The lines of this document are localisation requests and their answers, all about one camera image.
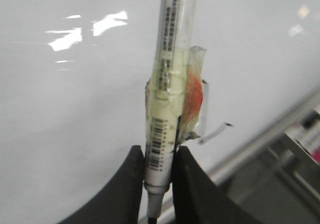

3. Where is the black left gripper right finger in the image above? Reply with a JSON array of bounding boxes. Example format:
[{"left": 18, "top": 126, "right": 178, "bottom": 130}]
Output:
[{"left": 171, "top": 146, "right": 260, "bottom": 224}]

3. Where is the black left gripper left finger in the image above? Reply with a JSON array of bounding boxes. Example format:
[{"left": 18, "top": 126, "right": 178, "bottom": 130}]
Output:
[{"left": 60, "top": 145, "right": 145, "bottom": 224}]

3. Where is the white whiteboard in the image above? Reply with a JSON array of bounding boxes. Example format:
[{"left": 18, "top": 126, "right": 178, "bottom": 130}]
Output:
[{"left": 0, "top": 0, "right": 320, "bottom": 224}]

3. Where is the grey whiteboard frame ledge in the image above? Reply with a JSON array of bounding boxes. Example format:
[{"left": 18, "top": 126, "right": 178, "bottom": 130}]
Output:
[{"left": 156, "top": 89, "right": 320, "bottom": 224}]

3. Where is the grey whiteboard stand frame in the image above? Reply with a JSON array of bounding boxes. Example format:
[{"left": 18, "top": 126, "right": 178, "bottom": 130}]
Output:
[{"left": 220, "top": 107, "right": 320, "bottom": 224}]

